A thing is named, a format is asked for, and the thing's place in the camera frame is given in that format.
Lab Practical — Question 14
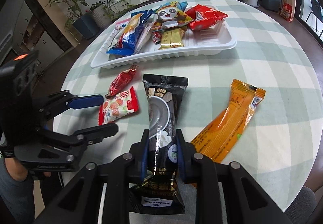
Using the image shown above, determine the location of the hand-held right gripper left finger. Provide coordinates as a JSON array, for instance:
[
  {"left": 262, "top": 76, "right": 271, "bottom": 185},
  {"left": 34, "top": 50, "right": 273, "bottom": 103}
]
[{"left": 33, "top": 129, "right": 152, "bottom": 224}]

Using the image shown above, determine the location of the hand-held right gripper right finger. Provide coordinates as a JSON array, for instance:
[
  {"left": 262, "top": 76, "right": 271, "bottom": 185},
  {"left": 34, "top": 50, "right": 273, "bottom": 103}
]
[{"left": 175, "top": 129, "right": 291, "bottom": 224}]

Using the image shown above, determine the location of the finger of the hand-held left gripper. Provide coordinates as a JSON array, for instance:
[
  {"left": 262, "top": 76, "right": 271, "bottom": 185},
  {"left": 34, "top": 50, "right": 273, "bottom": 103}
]
[
  {"left": 33, "top": 90, "right": 104, "bottom": 124},
  {"left": 15, "top": 123, "right": 119, "bottom": 164}
]

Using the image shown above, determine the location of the red-white strawberry print packet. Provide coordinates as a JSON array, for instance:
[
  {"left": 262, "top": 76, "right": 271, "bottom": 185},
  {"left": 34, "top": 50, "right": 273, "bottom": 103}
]
[{"left": 98, "top": 86, "right": 140, "bottom": 126}]

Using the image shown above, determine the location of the black snack packet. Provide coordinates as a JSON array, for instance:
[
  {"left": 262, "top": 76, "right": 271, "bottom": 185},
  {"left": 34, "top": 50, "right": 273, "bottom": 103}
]
[{"left": 129, "top": 73, "right": 189, "bottom": 215}]

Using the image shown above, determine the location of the pink-white snack packet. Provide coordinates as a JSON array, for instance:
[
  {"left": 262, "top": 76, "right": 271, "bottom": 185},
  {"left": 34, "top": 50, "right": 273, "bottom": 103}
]
[{"left": 107, "top": 20, "right": 127, "bottom": 51}]

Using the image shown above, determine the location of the blue snack packet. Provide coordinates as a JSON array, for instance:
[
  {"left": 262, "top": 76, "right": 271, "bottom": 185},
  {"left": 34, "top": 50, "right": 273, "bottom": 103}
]
[{"left": 105, "top": 9, "right": 154, "bottom": 57}]

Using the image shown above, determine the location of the white snack packet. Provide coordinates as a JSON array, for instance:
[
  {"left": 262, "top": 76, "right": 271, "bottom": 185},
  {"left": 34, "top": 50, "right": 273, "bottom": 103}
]
[{"left": 134, "top": 22, "right": 157, "bottom": 56}]

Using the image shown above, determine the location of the gold snack packet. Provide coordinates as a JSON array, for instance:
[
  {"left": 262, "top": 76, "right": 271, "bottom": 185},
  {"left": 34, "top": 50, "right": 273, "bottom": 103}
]
[{"left": 158, "top": 26, "right": 185, "bottom": 50}]

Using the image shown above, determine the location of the white plastic tray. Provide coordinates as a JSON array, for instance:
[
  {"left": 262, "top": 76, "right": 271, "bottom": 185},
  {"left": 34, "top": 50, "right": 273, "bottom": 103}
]
[{"left": 90, "top": 4, "right": 238, "bottom": 69}]

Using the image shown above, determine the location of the panda print snack packet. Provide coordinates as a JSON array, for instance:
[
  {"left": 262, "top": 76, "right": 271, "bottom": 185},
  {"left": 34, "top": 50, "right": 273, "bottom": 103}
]
[{"left": 151, "top": 0, "right": 194, "bottom": 32}]

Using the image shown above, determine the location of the person's left forearm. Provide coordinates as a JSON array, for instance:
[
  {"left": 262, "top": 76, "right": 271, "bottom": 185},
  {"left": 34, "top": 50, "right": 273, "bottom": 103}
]
[{"left": 0, "top": 158, "right": 35, "bottom": 224}]

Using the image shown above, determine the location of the person's left hand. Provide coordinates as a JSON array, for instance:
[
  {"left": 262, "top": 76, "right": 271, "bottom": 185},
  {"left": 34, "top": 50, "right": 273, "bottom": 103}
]
[{"left": 3, "top": 157, "right": 51, "bottom": 184}]

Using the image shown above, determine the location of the small dark red snack packet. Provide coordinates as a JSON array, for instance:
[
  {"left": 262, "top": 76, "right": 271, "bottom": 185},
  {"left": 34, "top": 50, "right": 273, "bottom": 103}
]
[{"left": 105, "top": 64, "right": 139, "bottom": 98}]

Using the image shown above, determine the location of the long orange snack packet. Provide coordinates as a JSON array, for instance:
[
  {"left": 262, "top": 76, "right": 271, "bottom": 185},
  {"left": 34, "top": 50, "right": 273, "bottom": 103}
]
[{"left": 190, "top": 78, "right": 266, "bottom": 163}]

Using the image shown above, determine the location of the plant in dark blue pot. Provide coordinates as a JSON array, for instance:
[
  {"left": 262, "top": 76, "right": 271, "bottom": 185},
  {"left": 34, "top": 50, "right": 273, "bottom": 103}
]
[{"left": 47, "top": 0, "right": 99, "bottom": 39}]

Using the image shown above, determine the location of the plant in ribbed white pot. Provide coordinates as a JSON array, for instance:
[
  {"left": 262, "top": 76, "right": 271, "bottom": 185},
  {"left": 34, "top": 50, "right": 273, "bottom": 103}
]
[{"left": 89, "top": 1, "right": 112, "bottom": 29}]

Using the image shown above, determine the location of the green checked tablecloth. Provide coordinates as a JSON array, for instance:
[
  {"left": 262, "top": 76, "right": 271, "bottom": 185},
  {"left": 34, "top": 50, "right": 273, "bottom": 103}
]
[{"left": 53, "top": 0, "right": 319, "bottom": 214}]

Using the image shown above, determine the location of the grey chair seat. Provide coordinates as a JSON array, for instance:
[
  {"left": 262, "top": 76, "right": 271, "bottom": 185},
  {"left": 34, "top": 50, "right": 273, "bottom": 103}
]
[{"left": 285, "top": 186, "right": 318, "bottom": 220}]

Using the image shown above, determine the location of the red printed bag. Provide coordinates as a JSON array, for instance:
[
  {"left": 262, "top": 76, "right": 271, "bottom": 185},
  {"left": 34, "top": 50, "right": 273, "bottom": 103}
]
[{"left": 279, "top": 2, "right": 295, "bottom": 22}]

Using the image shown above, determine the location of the black metal chair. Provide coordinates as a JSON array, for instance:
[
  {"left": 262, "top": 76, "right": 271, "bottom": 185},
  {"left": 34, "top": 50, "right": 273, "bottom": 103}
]
[{"left": 305, "top": 0, "right": 323, "bottom": 38}]

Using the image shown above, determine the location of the dark and white wall cabinet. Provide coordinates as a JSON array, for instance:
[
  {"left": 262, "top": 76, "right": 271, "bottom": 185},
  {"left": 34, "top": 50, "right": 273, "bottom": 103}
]
[{"left": 0, "top": 0, "right": 74, "bottom": 63}]

